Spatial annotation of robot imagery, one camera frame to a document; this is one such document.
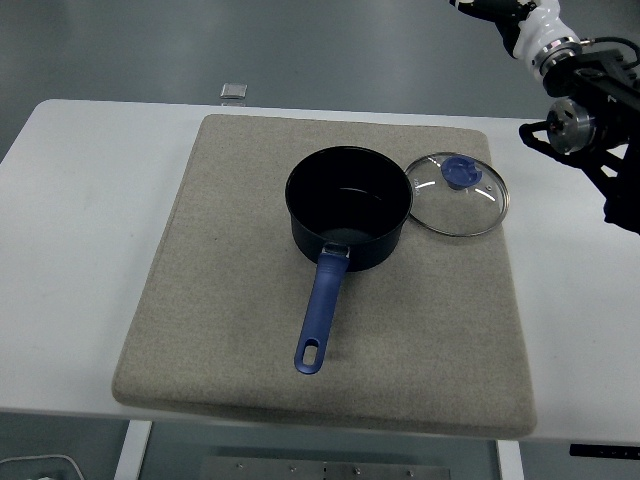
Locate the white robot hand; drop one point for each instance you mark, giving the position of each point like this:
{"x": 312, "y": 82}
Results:
{"x": 540, "y": 27}

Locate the glass pot lid blue knob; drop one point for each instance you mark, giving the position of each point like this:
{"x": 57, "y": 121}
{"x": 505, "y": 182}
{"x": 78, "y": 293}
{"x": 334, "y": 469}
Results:
{"x": 461, "y": 172}

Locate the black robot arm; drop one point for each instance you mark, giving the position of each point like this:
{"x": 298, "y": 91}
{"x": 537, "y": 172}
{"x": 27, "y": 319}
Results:
{"x": 615, "y": 100}

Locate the small silver floor plate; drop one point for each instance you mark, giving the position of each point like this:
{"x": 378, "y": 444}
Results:
{"x": 234, "y": 91}

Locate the beige fabric mat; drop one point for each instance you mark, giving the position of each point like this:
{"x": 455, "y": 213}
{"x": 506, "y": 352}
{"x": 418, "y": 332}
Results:
{"x": 225, "y": 300}

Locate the black bar under table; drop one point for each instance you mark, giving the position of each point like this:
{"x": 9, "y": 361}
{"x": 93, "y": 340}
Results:
{"x": 605, "y": 450}

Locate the white table leg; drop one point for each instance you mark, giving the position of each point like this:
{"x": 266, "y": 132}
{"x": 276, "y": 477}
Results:
{"x": 510, "y": 462}
{"x": 132, "y": 450}

